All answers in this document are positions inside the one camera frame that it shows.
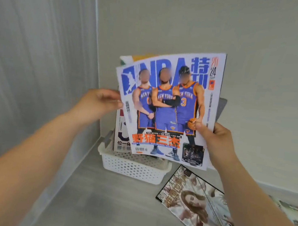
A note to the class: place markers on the person's left hand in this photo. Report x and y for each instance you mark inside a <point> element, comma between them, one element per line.
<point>95,104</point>

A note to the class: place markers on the person's right hand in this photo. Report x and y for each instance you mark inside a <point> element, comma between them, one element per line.
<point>219,142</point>

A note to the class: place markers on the person's right thumb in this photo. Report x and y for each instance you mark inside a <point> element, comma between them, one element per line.
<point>204,127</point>

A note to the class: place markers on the person's left thumb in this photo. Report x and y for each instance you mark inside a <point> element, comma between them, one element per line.
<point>114,105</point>

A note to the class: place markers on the basketball magazine with blue players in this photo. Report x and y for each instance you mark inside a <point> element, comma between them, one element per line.
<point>166,103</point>

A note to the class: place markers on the person's right forearm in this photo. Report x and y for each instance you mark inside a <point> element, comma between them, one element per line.
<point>258,216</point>

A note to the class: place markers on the person's left forearm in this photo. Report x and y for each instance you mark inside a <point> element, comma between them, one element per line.
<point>19,165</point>

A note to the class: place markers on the grey magazine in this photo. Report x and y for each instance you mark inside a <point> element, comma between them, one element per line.
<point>220,108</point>

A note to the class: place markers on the white magazine with black print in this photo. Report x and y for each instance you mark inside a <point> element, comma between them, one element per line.
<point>121,138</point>

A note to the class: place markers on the magazine with yellow green cover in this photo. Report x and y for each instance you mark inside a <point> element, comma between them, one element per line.
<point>134,58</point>

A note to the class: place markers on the white perforated plastic basket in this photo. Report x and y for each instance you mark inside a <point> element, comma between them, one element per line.
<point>133,165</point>

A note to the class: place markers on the magazine with woman on cover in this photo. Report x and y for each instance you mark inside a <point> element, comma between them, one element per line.
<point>201,211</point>

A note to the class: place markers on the magazine with pink cover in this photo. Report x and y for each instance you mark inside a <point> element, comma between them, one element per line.
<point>293,214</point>

